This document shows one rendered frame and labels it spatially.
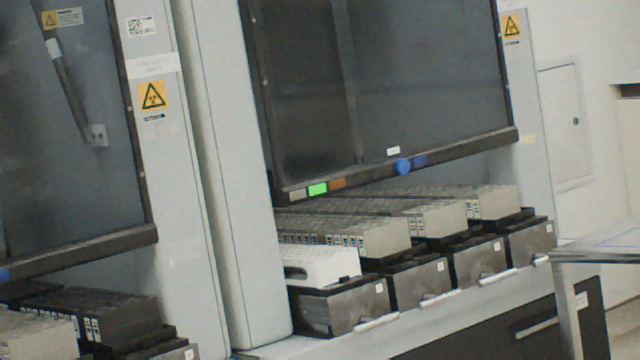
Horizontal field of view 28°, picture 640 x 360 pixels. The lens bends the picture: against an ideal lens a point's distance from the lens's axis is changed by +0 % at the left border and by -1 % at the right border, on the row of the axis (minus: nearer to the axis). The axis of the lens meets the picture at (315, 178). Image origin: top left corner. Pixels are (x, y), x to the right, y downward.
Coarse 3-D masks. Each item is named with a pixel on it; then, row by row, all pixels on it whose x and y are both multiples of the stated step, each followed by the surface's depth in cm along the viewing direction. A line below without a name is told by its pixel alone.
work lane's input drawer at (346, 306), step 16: (368, 272) 225; (288, 288) 225; (304, 288) 221; (336, 288) 217; (352, 288) 219; (368, 288) 220; (384, 288) 223; (304, 304) 220; (320, 304) 217; (336, 304) 216; (352, 304) 218; (368, 304) 220; (384, 304) 223; (304, 320) 221; (320, 320) 217; (336, 320) 216; (352, 320) 218; (368, 320) 217; (384, 320) 217
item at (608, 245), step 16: (624, 224) 228; (576, 240) 221; (592, 240) 219; (608, 240) 216; (624, 240) 214; (560, 256) 214; (576, 256) 212; (592, 256) 210; (608, 256) 207; (624, 256) 205; (560, 272) 215; (560, 288) 216; (560, 304) 217; (560, 320) 217; (576, 320) 217; (576, 336) 217; (576, 352) 217
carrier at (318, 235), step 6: (354, 216) 248; (336, 222) 245; (342, 222) 244; (348, 222) 245; (318, 228) 242; (324, 228) 241; (330, 228) 242; (312, 234) 241; (318, 234) 240; (324, 234) 241; (312, 240) 242; (318, 240) 241; (324, 240) 241
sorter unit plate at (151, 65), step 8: (152, 56) 204; (160, 56) 205; (168, 56) 206; (176, 56) 207; (128, 64) 201; (136, 64) 202; (144, 64) 203; (152, 64) 204; (160, 64) 205; (168, 64) 206; (176, 64) 207; (128, 72) 201; (136, 72) 202; (144, 72) 203; (152, 72) 204; (160, 72) 205
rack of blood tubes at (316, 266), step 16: (288, 256) 227; (304, 256) 224; (320, 256) 222; (336, 256) 221; (352, 256) 223; (288, 272) 239; (304, 272) 237; (320, 272) 219; (336, 272) 221; (352, 272) 223; (320, 288) 219
